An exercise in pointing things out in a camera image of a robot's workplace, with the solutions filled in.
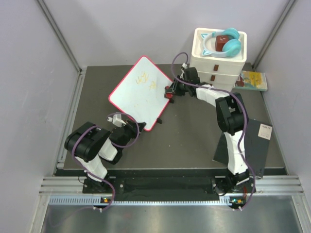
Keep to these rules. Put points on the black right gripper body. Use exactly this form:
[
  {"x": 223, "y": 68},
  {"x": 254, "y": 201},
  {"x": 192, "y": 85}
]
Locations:
[{"x": 181, "y": 88}]

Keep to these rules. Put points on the white three-drawer storage box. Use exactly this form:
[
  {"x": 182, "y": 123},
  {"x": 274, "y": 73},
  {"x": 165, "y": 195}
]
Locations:
[{"x": 222, "y": 73}]

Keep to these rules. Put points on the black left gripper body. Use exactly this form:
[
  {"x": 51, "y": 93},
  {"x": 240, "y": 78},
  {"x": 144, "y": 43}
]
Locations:
[{"x": 130, "y": 133}]

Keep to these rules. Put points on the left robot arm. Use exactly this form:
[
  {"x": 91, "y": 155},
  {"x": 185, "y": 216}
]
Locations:
[{"x": 90, "y": 145}]

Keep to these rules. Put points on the teal cat-ear headphones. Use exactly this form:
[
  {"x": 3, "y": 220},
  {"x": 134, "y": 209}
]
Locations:
[{"x": 227, "y": 43}]

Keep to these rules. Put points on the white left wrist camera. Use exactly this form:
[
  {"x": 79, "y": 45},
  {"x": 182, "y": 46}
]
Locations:
[{"x": 116, "y": 120}]

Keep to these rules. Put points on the dark red cube toy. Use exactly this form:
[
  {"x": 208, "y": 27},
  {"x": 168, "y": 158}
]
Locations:
[{"x": 220, "y": 42}]

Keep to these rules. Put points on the red bone-shaped eraser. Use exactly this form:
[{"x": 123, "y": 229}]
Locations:
[{"x": 168, "y": 92}]

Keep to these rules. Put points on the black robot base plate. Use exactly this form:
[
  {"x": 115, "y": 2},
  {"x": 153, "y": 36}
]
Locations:
[{"x": 204, "y": 185}]

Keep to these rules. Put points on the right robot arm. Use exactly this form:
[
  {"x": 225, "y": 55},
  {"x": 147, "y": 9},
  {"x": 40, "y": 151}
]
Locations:
[{"x": 231, "y": 116}]

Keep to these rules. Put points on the colourful picture book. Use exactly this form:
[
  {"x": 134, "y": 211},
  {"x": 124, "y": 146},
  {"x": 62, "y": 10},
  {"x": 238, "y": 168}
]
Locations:
[{"x": 250, "y": 80}]

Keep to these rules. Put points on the dark grey notebook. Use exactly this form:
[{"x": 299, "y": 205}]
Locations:
[{"x": 256, "y": 144}]

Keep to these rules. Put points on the pink framed whiteboard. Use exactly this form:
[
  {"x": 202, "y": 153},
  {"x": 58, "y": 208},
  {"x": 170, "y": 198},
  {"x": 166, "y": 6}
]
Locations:
[{"x": 141, "y": 92}]

